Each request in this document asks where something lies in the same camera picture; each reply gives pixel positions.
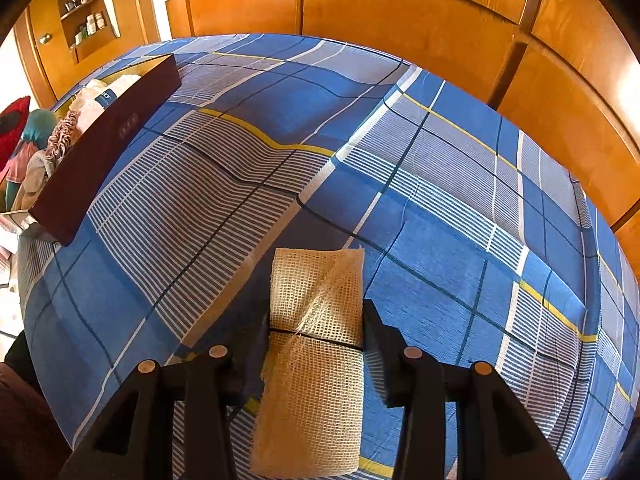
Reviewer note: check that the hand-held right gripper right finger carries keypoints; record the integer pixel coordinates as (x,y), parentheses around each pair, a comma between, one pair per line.
(382,360)

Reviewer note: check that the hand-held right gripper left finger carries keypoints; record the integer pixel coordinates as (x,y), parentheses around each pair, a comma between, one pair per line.
(252,375)

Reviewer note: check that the beige mesh cloth black band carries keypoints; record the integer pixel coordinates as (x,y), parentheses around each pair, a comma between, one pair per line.
(310,400)

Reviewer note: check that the dark brown box gold inside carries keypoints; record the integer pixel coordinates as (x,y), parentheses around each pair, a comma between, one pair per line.
(100,160)

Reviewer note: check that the pink scrunchie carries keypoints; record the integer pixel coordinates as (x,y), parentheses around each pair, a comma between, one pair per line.
(62,135)

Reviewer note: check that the pink towel with dark band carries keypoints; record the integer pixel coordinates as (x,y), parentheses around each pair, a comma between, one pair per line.
(95,107)

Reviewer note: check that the teal and pink plush toy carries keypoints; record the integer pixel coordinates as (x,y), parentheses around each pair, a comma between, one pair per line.
(40,127)

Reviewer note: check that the dark maroon clothing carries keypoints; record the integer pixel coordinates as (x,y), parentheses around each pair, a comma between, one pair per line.
(25,420)

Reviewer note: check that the wooden wardrobe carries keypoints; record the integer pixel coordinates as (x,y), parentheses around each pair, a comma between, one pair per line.
(400,10)

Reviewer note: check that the wooden shelf cabinet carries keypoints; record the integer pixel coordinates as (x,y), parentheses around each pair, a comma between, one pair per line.
(55,60)

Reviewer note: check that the group of white bottles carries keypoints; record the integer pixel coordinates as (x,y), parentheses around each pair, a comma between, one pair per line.
(92,27)

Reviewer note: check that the metal cabinet knob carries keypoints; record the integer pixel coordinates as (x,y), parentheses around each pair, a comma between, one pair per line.
(45,38)

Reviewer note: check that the group of small jars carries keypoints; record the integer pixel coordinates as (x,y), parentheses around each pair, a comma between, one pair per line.
(80,1)

